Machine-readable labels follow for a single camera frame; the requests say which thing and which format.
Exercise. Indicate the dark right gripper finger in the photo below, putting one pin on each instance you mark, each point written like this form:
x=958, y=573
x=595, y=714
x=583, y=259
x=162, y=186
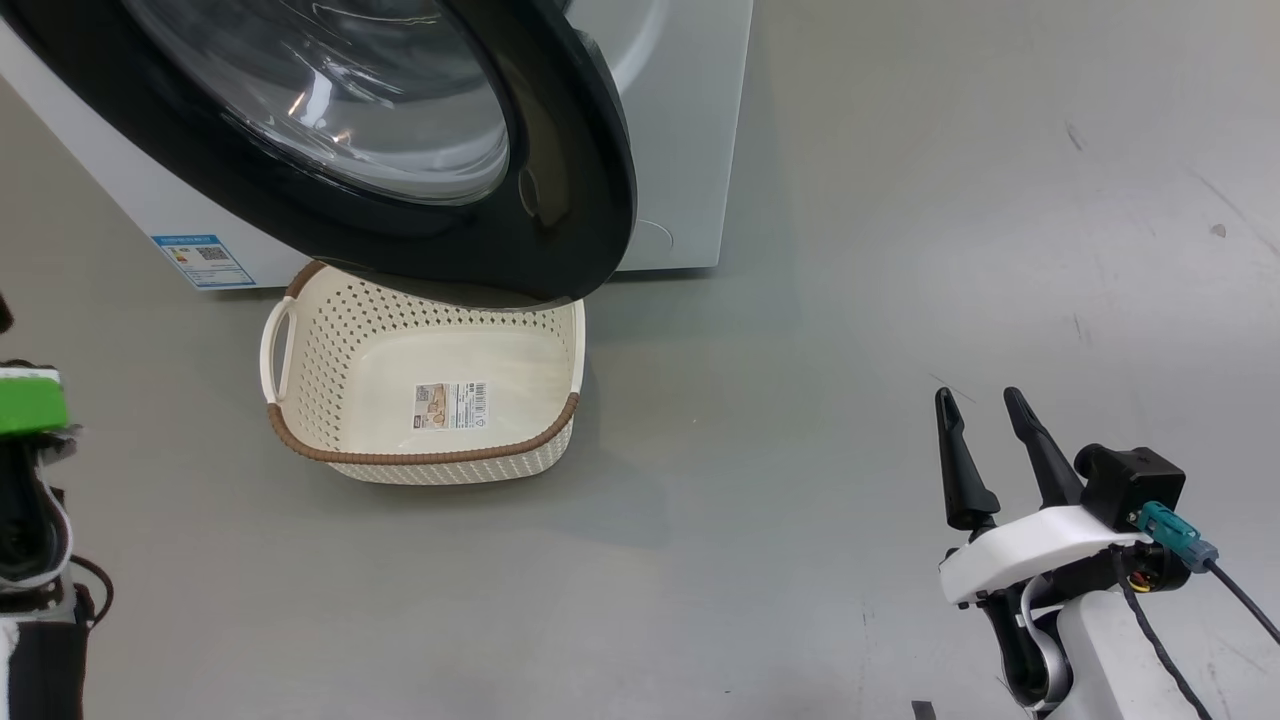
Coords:
x=965, y=480
x=1050, y=460

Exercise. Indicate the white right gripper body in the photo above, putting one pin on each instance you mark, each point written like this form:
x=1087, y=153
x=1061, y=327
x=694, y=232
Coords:
x=1040, y=550

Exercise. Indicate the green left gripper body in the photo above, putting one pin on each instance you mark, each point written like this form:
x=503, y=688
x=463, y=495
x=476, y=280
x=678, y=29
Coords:
x=35, y=402

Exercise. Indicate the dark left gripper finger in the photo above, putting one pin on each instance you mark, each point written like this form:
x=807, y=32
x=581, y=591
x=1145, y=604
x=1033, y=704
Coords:
x=5, y=313

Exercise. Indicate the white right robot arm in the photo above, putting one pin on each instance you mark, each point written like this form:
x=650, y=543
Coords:
x=1100, y=670

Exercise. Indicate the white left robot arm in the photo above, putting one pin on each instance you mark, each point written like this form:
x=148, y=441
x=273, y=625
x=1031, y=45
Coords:
x=30, y=600

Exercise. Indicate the white perforated brown-rimmed laundry basket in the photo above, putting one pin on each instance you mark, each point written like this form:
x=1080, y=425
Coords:
x=330, y=350

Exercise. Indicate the basket product label sticker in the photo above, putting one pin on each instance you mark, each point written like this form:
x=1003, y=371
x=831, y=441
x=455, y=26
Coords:
x=452, y=405

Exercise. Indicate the white front-load washing machine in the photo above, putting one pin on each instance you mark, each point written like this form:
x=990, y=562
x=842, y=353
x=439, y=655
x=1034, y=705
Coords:
x=690, y=150

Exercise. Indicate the small black square piece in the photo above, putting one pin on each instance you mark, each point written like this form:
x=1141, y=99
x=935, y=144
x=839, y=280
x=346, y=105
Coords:
x=924, y=711

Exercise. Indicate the blue energy label sticker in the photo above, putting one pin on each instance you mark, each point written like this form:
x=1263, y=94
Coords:
x=203, y=262

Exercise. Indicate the round white filter cover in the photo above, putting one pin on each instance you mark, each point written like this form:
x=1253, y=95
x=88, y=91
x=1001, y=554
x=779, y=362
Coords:
x=652, y=242

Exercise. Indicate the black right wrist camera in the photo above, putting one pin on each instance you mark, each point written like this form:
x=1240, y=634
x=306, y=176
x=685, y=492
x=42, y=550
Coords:
x=1135, y=485

